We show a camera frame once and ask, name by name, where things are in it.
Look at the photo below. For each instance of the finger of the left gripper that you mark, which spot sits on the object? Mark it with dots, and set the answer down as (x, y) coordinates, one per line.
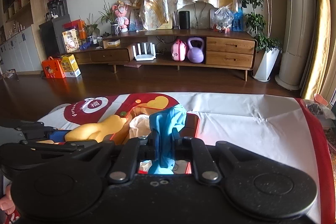
(58, 136)

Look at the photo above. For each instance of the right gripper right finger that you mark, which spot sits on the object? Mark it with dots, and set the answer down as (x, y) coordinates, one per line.
(181, 146)

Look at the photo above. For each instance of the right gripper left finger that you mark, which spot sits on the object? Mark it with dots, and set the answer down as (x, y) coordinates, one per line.
(148, 147)

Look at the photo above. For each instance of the blue cloth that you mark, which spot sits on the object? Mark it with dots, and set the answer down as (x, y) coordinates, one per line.
(168, 124)

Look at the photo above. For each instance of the yellow rubber duck toy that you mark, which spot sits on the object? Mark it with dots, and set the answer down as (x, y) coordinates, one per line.
(97, 131)

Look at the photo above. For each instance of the left hand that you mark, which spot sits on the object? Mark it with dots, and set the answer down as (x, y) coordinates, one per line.
(6, 203)

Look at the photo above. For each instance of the red tin box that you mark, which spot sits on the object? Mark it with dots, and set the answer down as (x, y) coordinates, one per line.
(190, 129)

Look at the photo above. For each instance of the white cloth in box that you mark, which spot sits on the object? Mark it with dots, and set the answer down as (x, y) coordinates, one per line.
(139, 126)

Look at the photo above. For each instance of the orange box on floor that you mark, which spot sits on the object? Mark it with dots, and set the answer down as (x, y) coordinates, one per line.
(53, 69)

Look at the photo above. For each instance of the yellow box on floor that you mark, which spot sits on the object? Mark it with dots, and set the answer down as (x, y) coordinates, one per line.
(70, 66)

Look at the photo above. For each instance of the white router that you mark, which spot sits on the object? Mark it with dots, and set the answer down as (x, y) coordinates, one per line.
(144, 51)

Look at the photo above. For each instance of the purple kettlebell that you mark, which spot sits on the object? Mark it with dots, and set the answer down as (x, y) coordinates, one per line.
(195, 54)

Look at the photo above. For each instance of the cereal box on cabinet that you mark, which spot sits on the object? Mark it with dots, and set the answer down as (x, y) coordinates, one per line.
(70, 40)

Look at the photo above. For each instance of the black cabinet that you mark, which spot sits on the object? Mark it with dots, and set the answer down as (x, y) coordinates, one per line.
(51, 36)

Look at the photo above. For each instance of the printed tablecloth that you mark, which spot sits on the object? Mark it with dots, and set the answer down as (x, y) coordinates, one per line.
(280, 128)

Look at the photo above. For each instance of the wooden TV cabinet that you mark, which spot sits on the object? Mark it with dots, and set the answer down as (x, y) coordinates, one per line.
(235, 50)

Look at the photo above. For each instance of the white plant pot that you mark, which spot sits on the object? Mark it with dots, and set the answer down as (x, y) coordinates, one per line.
(264, 63)

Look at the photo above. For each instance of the small potted plant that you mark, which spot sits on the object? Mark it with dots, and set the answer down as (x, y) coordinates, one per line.
(108, 15)

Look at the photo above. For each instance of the black speaker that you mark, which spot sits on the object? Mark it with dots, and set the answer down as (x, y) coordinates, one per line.
(184, 20)

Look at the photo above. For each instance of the blue box on cabinet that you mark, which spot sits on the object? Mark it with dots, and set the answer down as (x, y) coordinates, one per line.
(238, 21)

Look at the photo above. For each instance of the clear plastic bag on cabinet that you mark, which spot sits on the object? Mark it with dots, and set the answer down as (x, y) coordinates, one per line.
(223, 20)

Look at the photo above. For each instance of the pink doll figure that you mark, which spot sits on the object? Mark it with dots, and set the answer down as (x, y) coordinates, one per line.
(120, 10)

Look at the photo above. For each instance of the standing air conditioner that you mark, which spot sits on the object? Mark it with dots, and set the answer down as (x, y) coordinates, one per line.
(300, 17)

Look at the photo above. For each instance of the yellow curtain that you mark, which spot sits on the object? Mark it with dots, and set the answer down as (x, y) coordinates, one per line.
(319, 52)

